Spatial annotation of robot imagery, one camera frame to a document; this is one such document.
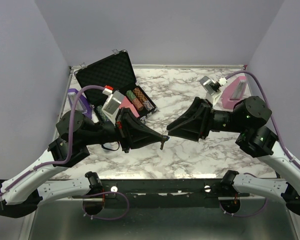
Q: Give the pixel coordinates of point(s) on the pink metronome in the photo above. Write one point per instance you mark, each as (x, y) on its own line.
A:
(233, 93)

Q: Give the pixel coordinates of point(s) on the orange poker chip stack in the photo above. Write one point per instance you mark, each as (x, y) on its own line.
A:
(139, 94)

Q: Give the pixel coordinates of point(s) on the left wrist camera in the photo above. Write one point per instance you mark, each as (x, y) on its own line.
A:
(111, 106)

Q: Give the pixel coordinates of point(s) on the grey poker chip stack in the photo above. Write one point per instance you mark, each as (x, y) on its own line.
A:
(147, 104)

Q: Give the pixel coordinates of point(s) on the pink playing card deck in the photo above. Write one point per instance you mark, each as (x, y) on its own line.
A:
(127, 104)

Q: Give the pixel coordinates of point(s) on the purple metronome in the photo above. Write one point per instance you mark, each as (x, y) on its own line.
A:
(82, 104)

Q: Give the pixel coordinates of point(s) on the poker chip row left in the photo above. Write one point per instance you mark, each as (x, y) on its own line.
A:
(102, 115)

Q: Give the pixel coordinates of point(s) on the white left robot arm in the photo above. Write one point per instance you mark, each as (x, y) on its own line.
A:
(23, 193)

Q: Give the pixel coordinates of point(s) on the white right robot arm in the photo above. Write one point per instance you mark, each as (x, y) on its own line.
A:
(248, 118)

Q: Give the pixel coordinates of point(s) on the green poker chip stack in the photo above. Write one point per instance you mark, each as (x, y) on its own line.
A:
(131, 96)

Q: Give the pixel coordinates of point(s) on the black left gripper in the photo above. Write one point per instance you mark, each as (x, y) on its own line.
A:
(128, 126)

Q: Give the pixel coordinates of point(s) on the black poker chip case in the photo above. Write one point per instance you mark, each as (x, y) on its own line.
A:
(115, 71)

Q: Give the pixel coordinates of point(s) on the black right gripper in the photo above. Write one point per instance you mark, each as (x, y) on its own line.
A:
(199, 126)

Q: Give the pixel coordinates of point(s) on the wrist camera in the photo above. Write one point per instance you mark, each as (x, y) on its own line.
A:
(111, 106)
(213, 88)

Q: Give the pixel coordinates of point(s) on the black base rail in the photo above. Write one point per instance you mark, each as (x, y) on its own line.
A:
(173, 193)

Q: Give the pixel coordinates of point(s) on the brown poker chip stack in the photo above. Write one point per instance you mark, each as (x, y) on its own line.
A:
(137, 104)

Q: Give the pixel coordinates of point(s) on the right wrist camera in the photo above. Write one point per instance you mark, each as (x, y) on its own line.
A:
(213, 88)

